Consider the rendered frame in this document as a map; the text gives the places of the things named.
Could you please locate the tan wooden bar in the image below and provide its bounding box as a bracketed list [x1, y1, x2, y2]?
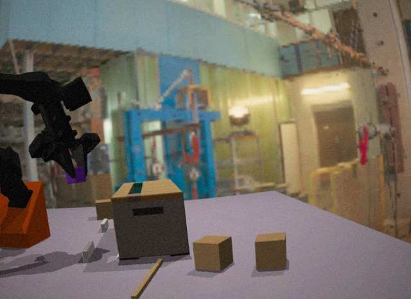
[131, 259, 163, 299]

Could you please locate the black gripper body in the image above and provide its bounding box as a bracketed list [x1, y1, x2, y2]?
[29, 112, 101, 158]

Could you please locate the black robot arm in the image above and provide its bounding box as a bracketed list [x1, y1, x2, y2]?
[0, 71, 92, 209]

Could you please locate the purple cube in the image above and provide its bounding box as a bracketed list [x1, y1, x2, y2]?
[66, 166, 86, 184]

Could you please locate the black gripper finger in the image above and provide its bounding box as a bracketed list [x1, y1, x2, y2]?
[71, 142, 90, 176]
[46, 143, 75, 178]

